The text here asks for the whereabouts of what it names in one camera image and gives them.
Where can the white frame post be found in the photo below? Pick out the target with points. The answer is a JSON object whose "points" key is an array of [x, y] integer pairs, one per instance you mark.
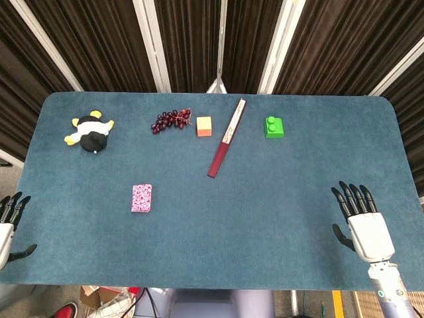
{"points": [[277, 46], [397, 69], [153, 46], [46, 46]]}

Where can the yellow and orange block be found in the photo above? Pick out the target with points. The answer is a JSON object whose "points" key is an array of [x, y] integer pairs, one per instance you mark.
{"points": [[204, 126]]}

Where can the red and black shoe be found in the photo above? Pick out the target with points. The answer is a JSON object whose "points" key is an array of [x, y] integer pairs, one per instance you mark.
{"points": [[66, 310]]}

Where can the closed red folding fan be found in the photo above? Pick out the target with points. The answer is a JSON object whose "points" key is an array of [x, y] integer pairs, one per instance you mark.
{"points": [[228, 139]]}

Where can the blue felt table mat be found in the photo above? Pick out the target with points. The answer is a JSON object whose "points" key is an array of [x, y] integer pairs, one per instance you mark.
{"points": [[232, 225]]}

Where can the black white yellow plush toy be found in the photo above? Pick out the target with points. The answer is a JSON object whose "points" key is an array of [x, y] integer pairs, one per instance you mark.
{"points": [[91, 132]]}

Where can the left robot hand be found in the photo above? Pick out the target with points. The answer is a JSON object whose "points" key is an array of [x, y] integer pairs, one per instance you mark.
{"points": [[5, 235]]}

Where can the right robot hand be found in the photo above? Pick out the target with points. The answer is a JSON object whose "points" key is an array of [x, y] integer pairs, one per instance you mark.
{"points": [[369, 235]]}

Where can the pink patterned card stack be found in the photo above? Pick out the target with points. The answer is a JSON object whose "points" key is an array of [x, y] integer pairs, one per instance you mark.
{"points": [[141, 198]]}

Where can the dark red grape bunch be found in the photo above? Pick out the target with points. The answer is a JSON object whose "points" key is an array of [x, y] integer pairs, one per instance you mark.
{"points": [[170, 120]]}

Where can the green toy building brick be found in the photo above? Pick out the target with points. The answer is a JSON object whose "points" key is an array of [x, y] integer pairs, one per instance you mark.
{"points": [[274, 128]]}

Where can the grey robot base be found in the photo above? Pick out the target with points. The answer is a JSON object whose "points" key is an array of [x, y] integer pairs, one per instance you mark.
{"points": [[205, 303]]}

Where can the yellow floor tape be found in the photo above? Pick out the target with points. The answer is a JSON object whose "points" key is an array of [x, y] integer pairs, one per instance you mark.
{"points": [[338, 304]]}

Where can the white stand pole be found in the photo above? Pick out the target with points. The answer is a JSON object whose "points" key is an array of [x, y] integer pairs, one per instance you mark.
{"points": [[219, 66]]}

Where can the brown cardboard box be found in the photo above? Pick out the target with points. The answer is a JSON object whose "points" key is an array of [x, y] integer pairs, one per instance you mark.
{"points": [[96, 296]]}

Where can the dark brown curtain panel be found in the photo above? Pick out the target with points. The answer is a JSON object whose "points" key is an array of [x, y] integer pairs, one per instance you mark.
{"points": [[23, 99], [99, 43], [189, 43], [344, 43], [251, 43], [410, 119]]}

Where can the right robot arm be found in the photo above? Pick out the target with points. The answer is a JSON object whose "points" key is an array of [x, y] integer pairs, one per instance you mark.
{"points": [[389, 288]]}

